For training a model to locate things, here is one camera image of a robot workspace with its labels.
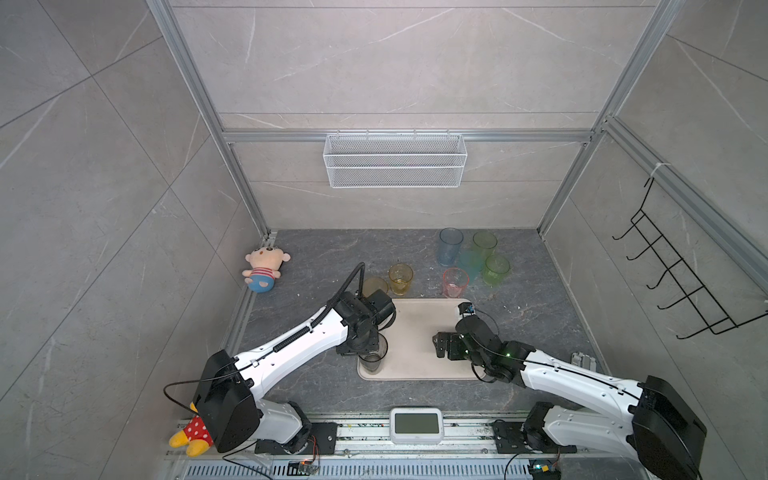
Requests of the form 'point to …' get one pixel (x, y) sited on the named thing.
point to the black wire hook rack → (705, 305)
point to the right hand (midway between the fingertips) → (444, 336)
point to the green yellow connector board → (543, 469)
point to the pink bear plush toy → (265, 263)
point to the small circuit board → (302, 468)
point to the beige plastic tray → (411, 350)
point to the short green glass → (495, 268)
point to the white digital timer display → (416, 426)
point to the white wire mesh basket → (394, 160)
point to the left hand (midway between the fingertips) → (365, 341)
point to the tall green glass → (485, 240)
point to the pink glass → (454, 280)
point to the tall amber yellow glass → (372, 284)
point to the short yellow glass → (399, 276)
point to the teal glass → (472, 261)
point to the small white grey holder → (583, 360)
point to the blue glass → (450, 239)
